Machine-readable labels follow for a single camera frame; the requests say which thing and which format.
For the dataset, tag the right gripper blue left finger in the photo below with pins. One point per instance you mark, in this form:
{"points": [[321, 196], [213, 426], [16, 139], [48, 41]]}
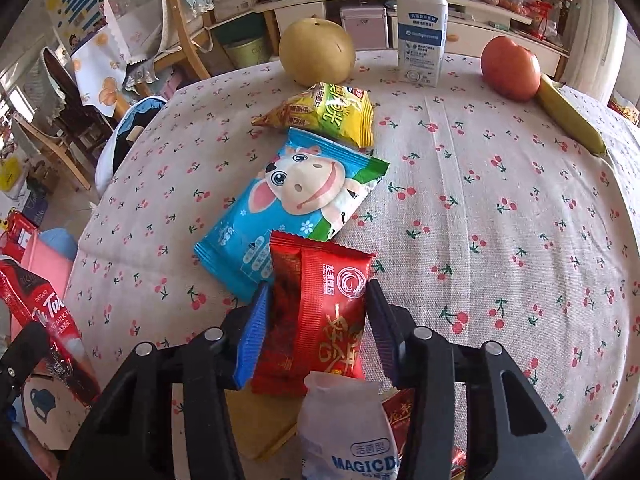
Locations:
{"points": [[251, 324]]}

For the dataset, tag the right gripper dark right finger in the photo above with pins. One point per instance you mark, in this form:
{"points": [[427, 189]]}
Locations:
{"points": [[392, 327]]}

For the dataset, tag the red festive snack packet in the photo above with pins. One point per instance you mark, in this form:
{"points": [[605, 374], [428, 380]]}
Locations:
{"points": [[316, 319]]}

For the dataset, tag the tan square packet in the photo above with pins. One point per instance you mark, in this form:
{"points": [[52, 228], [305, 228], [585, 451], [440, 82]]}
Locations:
{"points": [[261, 424]]}

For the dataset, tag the white magicday yogurt pouch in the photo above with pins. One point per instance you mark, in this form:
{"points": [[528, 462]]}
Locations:
{"points": [[344, 431]]}

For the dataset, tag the blue cow snack packet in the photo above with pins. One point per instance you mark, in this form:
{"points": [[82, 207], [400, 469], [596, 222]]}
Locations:
{"points": [[310, 188]]}

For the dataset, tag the yellow snack packet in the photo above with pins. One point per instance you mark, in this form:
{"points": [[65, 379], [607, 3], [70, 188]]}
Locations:
{"points": [[338, 112]]}

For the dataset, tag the red instant tea sachet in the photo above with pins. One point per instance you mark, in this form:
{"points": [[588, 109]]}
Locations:
{"points": [[31, 298]]}

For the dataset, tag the pink plastic basin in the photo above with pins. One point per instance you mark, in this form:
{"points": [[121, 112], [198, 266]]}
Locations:
{"points": [[39, 258]]}

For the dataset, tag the red gift bags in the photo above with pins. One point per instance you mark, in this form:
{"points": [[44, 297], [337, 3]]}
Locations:
{"points": [[16, 232]]}

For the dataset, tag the blue round stool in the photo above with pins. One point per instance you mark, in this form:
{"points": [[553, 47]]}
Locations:
{"points": [[61, 241]]}

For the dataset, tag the cherry print tablecloth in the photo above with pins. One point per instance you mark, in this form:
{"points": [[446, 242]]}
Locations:
{"points": [[490, 223]]}

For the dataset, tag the light wooden chair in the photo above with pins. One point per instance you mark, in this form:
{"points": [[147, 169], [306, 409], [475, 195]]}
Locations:
{"points": [[57, 147]]}

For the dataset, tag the dark wooden chair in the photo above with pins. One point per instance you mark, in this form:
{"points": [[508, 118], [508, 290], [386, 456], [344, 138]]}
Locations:
{"points": [[78, 116]]}

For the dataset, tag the yellow banana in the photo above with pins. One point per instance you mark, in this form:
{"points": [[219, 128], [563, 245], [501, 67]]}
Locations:
{"points": [[563, 112]]}

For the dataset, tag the red apple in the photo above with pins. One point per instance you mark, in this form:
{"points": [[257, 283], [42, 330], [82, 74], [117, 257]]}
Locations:
{"points": [[510, 69]]}

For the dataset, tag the orange print dining tablecloth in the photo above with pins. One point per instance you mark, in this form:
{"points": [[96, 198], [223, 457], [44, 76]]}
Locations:
{"points": [[99, 71]]}

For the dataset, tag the yellow pear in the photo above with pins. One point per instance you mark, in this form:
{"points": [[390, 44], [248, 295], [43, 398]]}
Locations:
{"points": [[313, 50]]}

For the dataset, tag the green waste bin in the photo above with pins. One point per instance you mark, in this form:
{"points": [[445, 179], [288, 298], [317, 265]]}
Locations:
{"points": [[249, 52]]}

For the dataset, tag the pink storage box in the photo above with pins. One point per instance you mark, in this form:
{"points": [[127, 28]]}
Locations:
{"points": [[367, 26]]}

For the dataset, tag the wooden dining chair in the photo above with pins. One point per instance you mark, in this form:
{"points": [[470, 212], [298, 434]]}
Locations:
{"points": [[154, 35]]}

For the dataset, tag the cream tv cabinet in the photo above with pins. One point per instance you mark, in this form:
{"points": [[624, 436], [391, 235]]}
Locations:
{"points": [[463, 27]]}

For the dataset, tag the white milk bottle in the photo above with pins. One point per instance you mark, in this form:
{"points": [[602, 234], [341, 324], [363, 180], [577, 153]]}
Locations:
{"points": [[422, 30]]}

